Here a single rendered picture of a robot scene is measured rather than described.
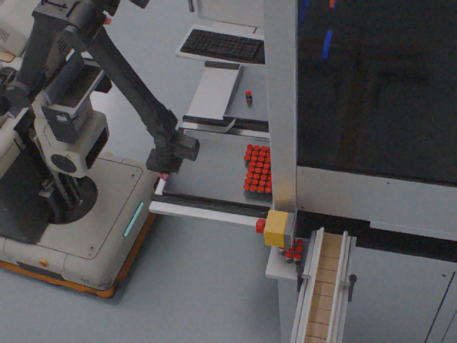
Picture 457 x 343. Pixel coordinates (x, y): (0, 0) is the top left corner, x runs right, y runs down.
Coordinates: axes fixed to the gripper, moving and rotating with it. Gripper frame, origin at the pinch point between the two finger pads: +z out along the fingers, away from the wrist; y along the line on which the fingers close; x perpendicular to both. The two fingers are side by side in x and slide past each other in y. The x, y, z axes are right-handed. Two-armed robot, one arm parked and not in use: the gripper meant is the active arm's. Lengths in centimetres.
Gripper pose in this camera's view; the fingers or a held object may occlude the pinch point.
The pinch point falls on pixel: (164, 177)
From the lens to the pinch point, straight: 184.6
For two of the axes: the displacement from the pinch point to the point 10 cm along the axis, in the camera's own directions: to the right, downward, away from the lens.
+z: -0.9, 6.0, 8.0
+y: 9.7, 2.4, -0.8
